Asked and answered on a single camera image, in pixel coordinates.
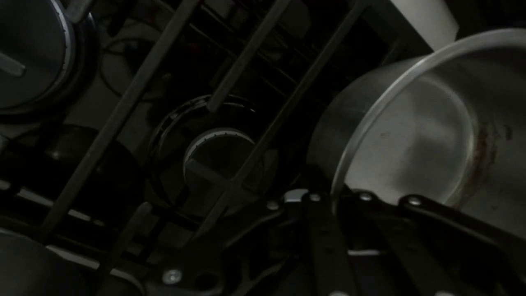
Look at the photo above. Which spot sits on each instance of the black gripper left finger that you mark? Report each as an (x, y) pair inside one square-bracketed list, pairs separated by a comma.
[(297, 248)]

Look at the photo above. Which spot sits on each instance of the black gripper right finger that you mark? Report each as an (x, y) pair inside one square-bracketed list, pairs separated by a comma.
[(438, 253)]

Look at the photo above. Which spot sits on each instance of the small silver saucepan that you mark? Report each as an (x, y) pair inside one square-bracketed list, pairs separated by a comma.
[(428, 138)]

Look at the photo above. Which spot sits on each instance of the round metal lid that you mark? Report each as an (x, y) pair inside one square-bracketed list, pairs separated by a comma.
[(34, 50)]

